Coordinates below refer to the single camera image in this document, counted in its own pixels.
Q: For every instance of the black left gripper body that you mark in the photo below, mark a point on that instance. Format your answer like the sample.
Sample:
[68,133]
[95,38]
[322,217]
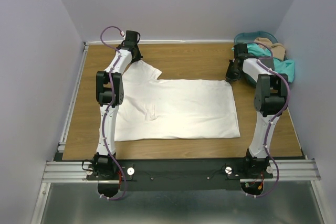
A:
[136,55]

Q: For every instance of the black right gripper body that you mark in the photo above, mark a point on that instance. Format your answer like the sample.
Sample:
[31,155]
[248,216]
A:
[233,71]

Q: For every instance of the white t shirt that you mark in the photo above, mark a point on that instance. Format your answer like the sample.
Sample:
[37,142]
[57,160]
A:
[155,108]

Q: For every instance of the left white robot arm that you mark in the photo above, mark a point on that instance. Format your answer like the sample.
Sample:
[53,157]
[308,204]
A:
[110,95]

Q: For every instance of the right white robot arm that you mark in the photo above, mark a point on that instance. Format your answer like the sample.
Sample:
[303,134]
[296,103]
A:
[270,100]

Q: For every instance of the dark grey t shirt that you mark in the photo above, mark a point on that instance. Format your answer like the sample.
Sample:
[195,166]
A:
[268,62]

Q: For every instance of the teal plastic basket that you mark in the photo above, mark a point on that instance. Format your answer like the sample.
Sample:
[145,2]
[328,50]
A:
[249,36]

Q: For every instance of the tan t shirt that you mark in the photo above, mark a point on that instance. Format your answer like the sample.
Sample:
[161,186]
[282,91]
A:
[277,49]

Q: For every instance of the teal t shirt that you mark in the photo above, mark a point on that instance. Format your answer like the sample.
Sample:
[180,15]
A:
[261,50]

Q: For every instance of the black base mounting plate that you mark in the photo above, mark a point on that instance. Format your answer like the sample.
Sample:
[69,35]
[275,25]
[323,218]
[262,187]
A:
[178,174]

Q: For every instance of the aluminium front frame rail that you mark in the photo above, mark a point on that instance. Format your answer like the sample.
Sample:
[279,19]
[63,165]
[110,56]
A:
[72,172]

